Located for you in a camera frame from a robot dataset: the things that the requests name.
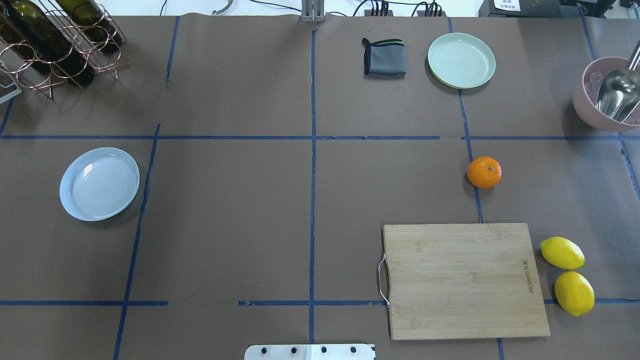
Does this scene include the green plate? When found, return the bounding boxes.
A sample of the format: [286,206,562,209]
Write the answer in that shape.
[427,32,497,90]

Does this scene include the light blue plate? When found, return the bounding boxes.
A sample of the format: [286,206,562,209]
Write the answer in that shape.
[59,146,140,222]

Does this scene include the folded grey cloth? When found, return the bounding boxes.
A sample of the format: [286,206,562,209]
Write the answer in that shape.
[361,38,407,79]

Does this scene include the wooden cutting board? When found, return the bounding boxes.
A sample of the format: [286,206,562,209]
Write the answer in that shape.
[381,223,551,341]

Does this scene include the orange fruit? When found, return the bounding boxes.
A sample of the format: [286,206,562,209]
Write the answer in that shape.
[466,156,503,189]

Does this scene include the near yellow lemon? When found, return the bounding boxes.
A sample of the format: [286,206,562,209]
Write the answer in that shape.
[540,236,586,271]

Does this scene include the yellow lemon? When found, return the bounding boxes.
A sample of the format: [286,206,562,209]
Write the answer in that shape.
[553,270,595,317]
[540,236,586,271]

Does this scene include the middle green wine bottle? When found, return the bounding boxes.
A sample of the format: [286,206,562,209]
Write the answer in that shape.
[57,0,122,54]

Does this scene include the green wine bottle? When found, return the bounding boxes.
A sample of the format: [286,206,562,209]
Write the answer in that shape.
[1,0,95,88]
[57,0,122,54]

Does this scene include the pink bowl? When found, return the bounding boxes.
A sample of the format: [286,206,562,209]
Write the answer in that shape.
[572,56,640,133]

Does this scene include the far yellow lemon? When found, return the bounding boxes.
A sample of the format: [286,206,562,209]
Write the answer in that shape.
[553,270,595,317]

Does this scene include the metal scoop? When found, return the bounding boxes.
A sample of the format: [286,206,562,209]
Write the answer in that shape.
[595,43,640,123]

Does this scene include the front green wine bottle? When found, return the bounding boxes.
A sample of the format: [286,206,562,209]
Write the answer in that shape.
[1,0,95,88]

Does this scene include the aluminium frame post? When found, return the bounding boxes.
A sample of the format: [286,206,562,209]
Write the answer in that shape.
[301,0,326,23]

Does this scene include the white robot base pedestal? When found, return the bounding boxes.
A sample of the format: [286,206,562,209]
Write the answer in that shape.
[244,342,377,360]

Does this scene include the copper wire bottle rack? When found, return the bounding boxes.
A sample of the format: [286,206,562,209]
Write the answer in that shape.
[1,0,131,98]

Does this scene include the white wire cup rack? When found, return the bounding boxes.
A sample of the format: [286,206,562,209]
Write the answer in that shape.
[0,61,23,104]

